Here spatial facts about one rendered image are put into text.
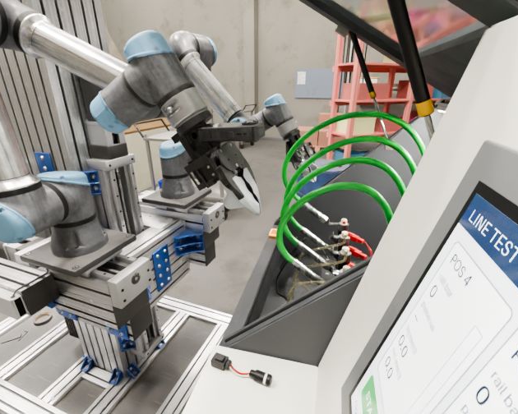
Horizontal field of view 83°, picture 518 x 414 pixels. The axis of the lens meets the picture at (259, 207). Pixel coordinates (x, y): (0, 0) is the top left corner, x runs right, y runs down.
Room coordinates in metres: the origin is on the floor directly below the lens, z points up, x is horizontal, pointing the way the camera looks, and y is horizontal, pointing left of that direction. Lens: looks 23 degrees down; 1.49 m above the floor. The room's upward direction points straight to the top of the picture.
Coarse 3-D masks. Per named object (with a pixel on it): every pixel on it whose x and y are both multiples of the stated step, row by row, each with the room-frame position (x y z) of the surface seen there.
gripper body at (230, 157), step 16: (208, 112) 0.54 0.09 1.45; (192, 128) 0.53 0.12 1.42; (192, 144) 0.54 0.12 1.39; (208, 144) 0.52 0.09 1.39; (224, 144) 0.53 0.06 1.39; (192, 160) 0.55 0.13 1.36; (208, 160) 0.51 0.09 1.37; (224, 160) 0.50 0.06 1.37; (240, 160) 0.54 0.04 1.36; (208, 176) 0.52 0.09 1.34
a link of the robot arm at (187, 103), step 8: (192, 88) 0.54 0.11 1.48; (176, 96) 0.52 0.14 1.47; (184, 96) 0.52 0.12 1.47; (192, 96) 0.53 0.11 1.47; (200, 96) 0.54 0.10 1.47; (168, 104) 0.52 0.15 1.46; (176, 104) 0.52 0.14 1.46; (184, 104) 0.52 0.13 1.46; (192, 104) 0.52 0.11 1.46; (200, 104) 0.53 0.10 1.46; (168, 112) 0.51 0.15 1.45; (176, 112) 0.52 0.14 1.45; (184, 112) 0.51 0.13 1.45; (192, 112) 0.52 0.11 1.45; (200, 112) 0.53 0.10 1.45; (168, 120) 0.54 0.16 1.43; (176, 120) 0.52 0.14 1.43; (184, 120) 0.52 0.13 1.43; (176, 128) 0.55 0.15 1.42
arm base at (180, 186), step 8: (168, 176) 1.19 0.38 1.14; (176, 176) 1.19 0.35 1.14; (184, 176) 1.21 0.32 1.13; (168, 184) 1.18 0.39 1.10; (176, 184) 1.18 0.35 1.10; (184, 184) 1.20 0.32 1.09; (192, 184) 1.25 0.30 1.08; (160, 192) 1.20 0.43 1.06; (168, 192) 1.17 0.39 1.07; (176, 192) 1.17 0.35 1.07; (184, 192) 1.18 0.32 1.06; (192, 192) 1.22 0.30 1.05
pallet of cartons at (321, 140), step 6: (324, 114) 7.35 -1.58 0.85; (330, 114) 7.32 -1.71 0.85; (336, 114) 7.29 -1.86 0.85; (324, 120) 7.35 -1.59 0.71; (300, 126) 7.72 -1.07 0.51; (306, 126) 7.72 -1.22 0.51; (312, 126) 7.72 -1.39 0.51; (300, 132) 7.01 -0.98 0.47; (318, 132) 7.51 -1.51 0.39; (324, 132) 6.92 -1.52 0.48; (312, 138) 6.97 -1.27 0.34; (318, 138) 6.94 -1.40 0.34; (324, 138) 6.92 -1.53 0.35; (336, 138) 6.86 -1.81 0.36; (342, 138) 6.84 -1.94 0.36; (312, 144) 6.97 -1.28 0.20; (318, 144) 6.94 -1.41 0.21; (324, 144) 6.91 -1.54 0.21; (318, 150) 6.91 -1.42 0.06
